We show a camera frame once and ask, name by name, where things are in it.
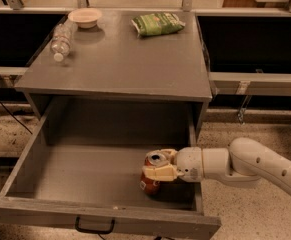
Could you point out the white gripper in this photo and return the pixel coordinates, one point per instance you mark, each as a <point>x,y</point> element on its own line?
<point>189,163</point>

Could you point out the red coke can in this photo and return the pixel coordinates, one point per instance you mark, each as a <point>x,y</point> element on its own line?
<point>150,184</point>

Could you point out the grey cabinet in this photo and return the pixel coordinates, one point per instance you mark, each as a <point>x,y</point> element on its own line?
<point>113,61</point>

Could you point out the open grey top drawer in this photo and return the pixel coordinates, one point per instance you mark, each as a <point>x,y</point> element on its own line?
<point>85,159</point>

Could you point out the white paper bowl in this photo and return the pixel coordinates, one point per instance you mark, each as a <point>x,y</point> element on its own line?
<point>85,17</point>

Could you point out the clear plastic water bottle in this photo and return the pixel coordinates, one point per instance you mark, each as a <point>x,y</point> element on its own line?
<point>61,42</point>

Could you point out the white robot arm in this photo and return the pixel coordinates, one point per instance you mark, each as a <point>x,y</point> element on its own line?
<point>241,164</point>

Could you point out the green chip bag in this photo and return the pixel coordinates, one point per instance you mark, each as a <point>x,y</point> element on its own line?
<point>156,24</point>

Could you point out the black drawer handle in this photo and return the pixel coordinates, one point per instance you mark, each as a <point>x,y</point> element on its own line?
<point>94,226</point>

